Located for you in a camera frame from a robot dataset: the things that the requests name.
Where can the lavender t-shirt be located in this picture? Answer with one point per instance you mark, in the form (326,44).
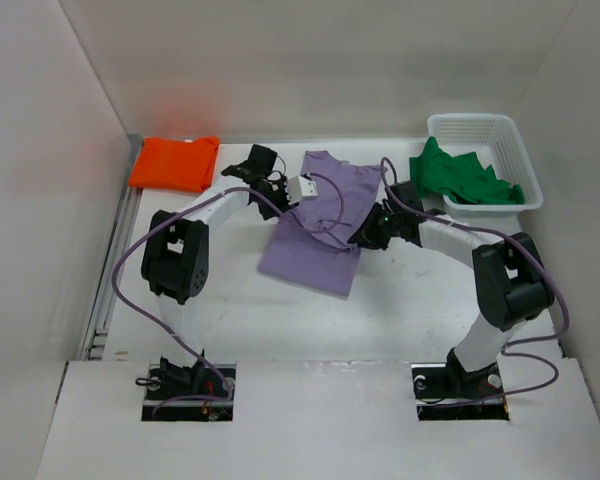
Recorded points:
(310,245)

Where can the green t-shirt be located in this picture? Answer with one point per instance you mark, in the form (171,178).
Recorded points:
(462,178)

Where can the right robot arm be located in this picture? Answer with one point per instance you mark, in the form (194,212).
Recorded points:
(510,290)

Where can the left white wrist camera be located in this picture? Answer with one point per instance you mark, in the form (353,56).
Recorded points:
(300,188)

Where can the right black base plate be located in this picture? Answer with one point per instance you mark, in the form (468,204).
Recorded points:
(440,398)

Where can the orange t-shirt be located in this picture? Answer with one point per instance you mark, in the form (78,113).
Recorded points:
(184,166)

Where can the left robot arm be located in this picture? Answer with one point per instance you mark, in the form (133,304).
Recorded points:
(175,261)

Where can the aluminium rail left edge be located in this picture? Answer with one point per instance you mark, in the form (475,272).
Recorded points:
(101,310)

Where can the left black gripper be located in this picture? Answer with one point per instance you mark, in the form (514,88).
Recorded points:
(283,206)

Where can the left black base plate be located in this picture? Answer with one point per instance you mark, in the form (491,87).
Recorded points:
(193,393)

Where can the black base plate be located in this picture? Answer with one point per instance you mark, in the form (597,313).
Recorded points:
(440,398)
(193,393)

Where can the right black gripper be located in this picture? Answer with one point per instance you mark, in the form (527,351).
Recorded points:
(366,236)

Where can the white plastic bin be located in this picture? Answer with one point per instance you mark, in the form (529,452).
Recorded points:
(497,143)

